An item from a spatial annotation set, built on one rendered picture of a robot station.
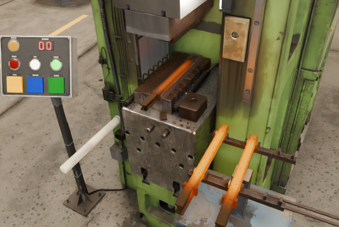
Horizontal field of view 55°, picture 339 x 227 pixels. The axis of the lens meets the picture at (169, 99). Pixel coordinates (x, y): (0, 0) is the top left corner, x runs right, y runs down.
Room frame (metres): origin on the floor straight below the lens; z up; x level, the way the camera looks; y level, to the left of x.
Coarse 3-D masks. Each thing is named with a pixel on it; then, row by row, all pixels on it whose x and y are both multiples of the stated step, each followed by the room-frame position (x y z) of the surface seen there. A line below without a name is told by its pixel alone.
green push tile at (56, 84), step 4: (48, 80) 1.27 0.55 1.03; (52, 80) 1.27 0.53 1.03; (56, 80) 1.27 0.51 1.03; (60, 80) 1.26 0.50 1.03; (64, 80) 1.27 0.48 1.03; (48, 84) 1.26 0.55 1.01; (52, 84) 1.26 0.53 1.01; (56, 84) 1.26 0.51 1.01; (60, 84) 1.25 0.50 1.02; (64, 84) 1.26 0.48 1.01; (48, 88) 1.25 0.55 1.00; (52, 88) 1.25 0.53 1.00; (56, 88) 1.25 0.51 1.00; (60, 88) 1.25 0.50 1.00; (64, 88) 1.25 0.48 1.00; (48, 92) 1.24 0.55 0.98; (52, 92) 1.24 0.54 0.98; (56, 92) 1.24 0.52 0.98; (60, 92) 1.24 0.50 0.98; (64, 92) 1.24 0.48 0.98
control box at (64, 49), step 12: (0, 36) 1.40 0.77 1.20; (12, 36) 1.39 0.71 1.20; (24, 36) 1.39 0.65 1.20; (36, 36) 1.38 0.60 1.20; (48, 36) 1.37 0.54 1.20; (60, 36) 1.37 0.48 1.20; (0, 48) 1.37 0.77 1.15; (24, 48) 1.36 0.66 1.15; (36, 48) 1.35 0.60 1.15; (48, 48) 1.34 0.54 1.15; (60, 48) 1.34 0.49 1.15; (72, 48) 1.35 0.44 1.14; (24, 60) 1.33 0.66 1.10; (48, 60) 1.32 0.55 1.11; (60, 60) 1.31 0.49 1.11; (72, 60) 1.32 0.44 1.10; (12, 72) 1.31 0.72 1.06; (24, 72) 1.31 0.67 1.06; (36, 72) 1.30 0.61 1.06; (48, 72) 1.29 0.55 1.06; (60, 72) 1.29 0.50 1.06; (72, 72) 1.30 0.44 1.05; (24, 84) 1.28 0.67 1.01; (72, 84) 1.27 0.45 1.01; (36, 96) 1.25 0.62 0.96; (48, 96) 1.24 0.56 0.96; (60, 96) 1.23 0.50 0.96; (72, 96) 1.24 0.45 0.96
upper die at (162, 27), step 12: (132, 12) 1.21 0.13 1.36; (192, 12) 1.30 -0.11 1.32; (204, 12) 1.40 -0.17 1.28; (132, 24) 1.21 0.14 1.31; (144, 24) 1.18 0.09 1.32; (156, 24) 1.15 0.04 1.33; (168, 24) 1.13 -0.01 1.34; (180, 24) 1.21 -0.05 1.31; (156, 36) 1.16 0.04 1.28; (168, 36) 1.13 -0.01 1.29
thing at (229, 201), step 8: (256, 136) 0.89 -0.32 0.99; (248, 144) 0.84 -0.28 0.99; (248, 152) 0.80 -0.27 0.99; (240, 160) 0.77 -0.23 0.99; (248, 160) 0.77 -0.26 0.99; (240, 168) 0.73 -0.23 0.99; (240, 176) 0.70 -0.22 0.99; (232, 184) 0.67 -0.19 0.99; (240, 184) 0.67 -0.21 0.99; (232, 192) 0.64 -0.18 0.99; (224, 200) 0.61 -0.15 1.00; (232, 200) 0.60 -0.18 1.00; (224, 208) 0.58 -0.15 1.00; (232, 208) 0.60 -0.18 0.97; (224, 216) 0.55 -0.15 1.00; (216, 224) 0.54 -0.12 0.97; (224, 224) 0.53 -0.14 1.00
